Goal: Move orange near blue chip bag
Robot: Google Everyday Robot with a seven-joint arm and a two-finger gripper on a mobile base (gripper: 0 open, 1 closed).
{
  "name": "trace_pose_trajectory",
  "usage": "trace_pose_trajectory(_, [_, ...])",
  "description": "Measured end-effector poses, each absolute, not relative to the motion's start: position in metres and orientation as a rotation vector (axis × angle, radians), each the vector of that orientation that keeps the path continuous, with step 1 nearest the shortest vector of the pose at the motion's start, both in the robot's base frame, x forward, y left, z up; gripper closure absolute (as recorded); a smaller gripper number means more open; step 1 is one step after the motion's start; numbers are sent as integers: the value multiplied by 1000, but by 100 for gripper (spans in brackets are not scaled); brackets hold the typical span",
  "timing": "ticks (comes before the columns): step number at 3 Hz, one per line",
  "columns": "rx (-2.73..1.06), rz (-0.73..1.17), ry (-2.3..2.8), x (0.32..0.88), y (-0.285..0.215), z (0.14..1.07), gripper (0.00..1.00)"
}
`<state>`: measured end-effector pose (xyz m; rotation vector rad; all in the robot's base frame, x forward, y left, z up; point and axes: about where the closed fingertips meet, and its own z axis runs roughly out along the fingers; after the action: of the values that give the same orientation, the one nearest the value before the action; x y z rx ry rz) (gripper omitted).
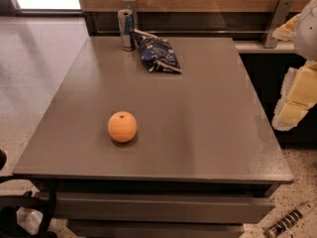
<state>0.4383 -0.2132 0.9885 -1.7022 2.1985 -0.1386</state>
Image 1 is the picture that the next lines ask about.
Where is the blue chip bag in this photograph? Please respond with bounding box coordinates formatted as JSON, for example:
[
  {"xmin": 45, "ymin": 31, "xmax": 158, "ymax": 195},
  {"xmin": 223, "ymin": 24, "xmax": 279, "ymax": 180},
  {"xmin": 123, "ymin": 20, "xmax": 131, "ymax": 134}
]
[{"xmin": 134, "ymin": 30, "xmax": 182, "ymax": 73}]

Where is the orange fruit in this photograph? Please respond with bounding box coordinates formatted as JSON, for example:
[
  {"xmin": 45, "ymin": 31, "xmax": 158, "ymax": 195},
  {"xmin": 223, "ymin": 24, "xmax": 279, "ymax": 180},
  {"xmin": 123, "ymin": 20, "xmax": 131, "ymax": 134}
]
[{"xmin": 107, "ymin": 111, "xmax": 138, "ymax": 143}]

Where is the striped tool on floor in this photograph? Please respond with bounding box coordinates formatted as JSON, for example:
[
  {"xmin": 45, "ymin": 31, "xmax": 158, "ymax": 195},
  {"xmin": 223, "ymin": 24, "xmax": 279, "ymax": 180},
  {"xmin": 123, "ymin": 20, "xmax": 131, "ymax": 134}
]
[{"xmin": 264, "ymin": 201, "xmax": 316, "ymax": 238}]

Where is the black chair frame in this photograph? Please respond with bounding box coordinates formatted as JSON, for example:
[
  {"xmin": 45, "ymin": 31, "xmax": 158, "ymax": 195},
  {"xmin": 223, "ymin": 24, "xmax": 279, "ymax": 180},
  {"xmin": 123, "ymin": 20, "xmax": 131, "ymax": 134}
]
[{"xmin": 0, "ymin": 149, "xmax": 57, "ymax": 238}]

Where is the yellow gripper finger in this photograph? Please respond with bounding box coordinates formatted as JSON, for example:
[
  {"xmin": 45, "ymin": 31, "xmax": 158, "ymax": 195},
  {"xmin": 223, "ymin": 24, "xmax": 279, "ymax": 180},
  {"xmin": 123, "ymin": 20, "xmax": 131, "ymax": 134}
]
[
  {"xmin": 272, "ymin": 14, "xmax": 301, "ymax": 41},
  {"xmin": 271, "ymin": 60, "xmax": 317, "ymax": 131}
]

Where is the grey metal bracket right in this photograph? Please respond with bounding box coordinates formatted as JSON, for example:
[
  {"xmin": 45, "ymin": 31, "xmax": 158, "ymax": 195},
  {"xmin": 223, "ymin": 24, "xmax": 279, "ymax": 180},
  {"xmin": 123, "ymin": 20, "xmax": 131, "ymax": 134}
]
[{"xmin": 262, "ymin": 0, "xmax": 294, "ymax": 49}]

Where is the grey metal bracket left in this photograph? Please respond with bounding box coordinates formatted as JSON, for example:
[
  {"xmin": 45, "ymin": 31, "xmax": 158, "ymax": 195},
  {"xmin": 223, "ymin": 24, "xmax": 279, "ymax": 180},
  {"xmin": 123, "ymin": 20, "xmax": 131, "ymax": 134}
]
[{"xmin": 122, "ymin": 0, "xmax": 138, "ymax": 27}]

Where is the grey metal bracket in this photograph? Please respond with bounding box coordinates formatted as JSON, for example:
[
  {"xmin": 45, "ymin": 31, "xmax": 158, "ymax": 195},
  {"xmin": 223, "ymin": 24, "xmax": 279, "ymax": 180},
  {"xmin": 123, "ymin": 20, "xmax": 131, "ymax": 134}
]
[
  {"xmin": 262, "ymin": 0, "xmax": 294, "ymax": 49},
  {"xmin": 122, "ymin": 0, "xmax": 138, "ymax": 27}
]

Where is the grey table drawer unit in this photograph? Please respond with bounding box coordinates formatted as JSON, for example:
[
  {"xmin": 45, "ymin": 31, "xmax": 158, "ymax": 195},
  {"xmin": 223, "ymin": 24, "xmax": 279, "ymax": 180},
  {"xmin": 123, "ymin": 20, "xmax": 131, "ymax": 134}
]
[{"xmin": 49, "ymin": 180, "xmax": 273, "ymax": 238}]

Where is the silver blue energy drink can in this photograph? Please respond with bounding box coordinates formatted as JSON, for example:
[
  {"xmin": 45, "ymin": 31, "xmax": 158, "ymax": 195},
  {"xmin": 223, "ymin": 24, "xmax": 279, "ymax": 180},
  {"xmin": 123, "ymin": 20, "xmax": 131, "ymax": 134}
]
[{"xmin": 118, "ymin": 9, "xmax": 135, "ymax": 52}]

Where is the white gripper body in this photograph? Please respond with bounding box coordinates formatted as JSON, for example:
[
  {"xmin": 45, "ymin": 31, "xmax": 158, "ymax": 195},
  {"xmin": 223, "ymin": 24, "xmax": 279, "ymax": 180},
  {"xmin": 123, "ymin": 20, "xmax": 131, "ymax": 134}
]
[{"xmin": 294, "ymin": 0, "xmax": 317, "ymax": 60}]

